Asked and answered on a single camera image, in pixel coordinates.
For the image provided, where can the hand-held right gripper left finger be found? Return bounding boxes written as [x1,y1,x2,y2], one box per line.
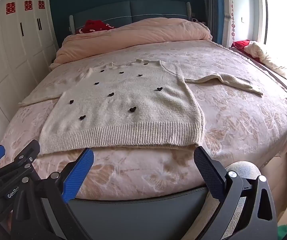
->
[11,148,94,240]

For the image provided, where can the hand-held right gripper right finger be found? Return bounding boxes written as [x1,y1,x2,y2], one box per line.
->
[194,146,278,240]

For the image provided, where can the cream knit sweater black hearts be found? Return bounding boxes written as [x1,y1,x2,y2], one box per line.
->
[19,59,264,155]

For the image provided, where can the bed with butterfly bedspread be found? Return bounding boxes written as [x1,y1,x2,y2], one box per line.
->
[0,40,287,203]

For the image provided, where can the green cloth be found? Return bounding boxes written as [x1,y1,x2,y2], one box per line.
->
[277,225,287,240]

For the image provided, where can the white wardrobe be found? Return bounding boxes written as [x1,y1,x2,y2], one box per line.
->
[0,0,59,153]

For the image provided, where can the cream crumpled blanket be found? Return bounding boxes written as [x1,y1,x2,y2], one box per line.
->
[245,41,287,83]

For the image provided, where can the red cushion on windowsill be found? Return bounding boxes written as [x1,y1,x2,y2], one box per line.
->
[231,39,261,63]

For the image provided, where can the red pillow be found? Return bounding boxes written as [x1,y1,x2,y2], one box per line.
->
[75,19,115,34]

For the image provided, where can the peach pillow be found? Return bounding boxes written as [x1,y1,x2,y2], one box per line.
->
[50,17,212,70]

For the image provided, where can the blue grey curtain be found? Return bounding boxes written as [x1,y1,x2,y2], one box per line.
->
[201,0,231,48]

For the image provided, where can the window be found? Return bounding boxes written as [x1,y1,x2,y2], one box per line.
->
[258,0,287,80]

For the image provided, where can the blue padded headboard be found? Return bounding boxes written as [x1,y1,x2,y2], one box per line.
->
[69,0,192,34]

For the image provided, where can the hanging red ornament string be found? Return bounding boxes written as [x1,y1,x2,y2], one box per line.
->
[230,0,236,42]

